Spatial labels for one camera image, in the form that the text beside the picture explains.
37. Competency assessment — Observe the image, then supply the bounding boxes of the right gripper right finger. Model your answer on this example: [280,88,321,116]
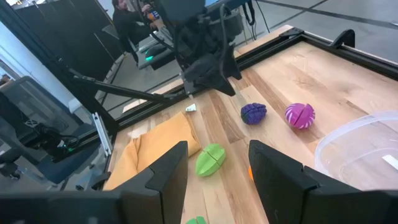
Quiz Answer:
[248,139,363,224]

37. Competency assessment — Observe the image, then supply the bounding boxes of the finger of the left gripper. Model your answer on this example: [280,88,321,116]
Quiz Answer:
[217,45,243,97]
[183,60,219,94]

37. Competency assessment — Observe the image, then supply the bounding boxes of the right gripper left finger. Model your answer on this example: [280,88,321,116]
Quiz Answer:
[113,141,189,224]

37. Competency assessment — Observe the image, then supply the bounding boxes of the dark green toy vegetable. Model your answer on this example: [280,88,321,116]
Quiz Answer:
[185,216,208,224]

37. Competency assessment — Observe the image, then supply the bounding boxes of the purple toy grapes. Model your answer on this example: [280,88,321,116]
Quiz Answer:
[240,102,267,126]

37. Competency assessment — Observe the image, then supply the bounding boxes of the light green toy vegetable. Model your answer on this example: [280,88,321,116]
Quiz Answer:
[195,143,226,177]

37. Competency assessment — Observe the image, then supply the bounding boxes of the magenta striped toy onion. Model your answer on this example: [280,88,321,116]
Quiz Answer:
[284,103,316,130]

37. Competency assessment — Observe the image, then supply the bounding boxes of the clear plastic tupperware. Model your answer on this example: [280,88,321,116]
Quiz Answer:
[314,110,398,191]

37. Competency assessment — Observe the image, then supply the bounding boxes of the black computer mouse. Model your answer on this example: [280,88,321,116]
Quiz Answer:
[144,43,168,62]

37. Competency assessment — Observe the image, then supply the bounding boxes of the yellow waffle cloth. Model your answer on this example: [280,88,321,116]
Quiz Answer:
[103,111,202,191]

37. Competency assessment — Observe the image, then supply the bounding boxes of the grey desk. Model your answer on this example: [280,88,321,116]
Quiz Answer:
[136,18,184,71]

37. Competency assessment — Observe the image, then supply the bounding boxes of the person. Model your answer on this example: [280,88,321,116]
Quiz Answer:
[111,0,162,47]

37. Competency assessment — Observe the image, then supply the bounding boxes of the black room divider panel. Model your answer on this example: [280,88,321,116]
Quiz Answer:
[12,0,124,82]

